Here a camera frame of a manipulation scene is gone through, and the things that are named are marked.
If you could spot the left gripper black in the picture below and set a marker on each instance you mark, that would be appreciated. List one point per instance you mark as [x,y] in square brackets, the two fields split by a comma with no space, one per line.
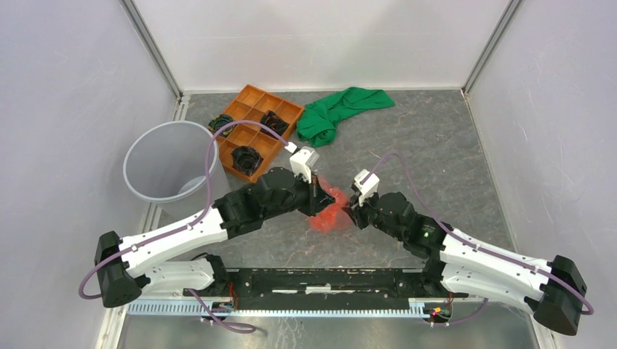
[318,198]

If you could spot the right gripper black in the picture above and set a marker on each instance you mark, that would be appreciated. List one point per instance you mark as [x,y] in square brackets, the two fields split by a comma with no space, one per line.
[357,211]

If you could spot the red plastic trash bag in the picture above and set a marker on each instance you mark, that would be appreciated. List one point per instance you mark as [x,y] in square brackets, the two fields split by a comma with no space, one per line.
[333,217]

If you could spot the grey trash bin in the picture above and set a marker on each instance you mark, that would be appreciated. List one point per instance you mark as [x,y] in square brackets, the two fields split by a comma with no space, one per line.
[170,166]

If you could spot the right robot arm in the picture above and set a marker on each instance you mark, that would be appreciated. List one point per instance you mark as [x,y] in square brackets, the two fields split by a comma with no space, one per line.
[551,291]

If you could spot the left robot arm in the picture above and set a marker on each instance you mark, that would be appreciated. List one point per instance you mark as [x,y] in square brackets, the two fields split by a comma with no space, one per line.
[127,267]

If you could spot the green cloth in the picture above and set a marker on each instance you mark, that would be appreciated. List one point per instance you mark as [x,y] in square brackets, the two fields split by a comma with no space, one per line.
[319,122]

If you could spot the black rolled bag lower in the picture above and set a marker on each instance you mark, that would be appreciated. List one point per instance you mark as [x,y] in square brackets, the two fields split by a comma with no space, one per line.
[246,160]

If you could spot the black rolled bag upper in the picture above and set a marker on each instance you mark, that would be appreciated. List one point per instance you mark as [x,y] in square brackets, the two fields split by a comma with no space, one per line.
[274,122]

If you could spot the orange compartment tray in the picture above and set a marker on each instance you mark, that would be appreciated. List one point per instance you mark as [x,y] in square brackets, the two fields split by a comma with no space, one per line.
[251,103]

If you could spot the black green rolled bag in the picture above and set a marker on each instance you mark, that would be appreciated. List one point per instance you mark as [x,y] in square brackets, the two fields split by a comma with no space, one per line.
[219,122]

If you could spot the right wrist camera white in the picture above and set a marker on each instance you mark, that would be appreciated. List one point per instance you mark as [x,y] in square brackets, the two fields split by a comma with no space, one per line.
[364,186]

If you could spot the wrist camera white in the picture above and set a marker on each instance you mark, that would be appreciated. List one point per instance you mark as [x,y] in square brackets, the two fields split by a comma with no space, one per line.
[302,161]
[364,186]

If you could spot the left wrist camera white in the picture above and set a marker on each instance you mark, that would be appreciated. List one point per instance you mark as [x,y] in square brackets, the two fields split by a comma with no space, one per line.
[302,161]

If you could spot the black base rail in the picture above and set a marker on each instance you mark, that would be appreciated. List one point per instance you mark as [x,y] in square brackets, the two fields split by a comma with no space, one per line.
[332,292]

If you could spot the right aluminium frame post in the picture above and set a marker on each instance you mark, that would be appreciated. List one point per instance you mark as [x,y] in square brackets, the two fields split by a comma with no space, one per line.
[511,9]

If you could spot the aluminium frame post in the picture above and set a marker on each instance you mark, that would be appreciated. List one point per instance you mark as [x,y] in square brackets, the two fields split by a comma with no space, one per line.
[511,9]
[151,46]

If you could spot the left aluminium frame post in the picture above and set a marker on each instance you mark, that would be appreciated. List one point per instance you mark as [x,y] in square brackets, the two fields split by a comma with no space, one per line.
[151,46]

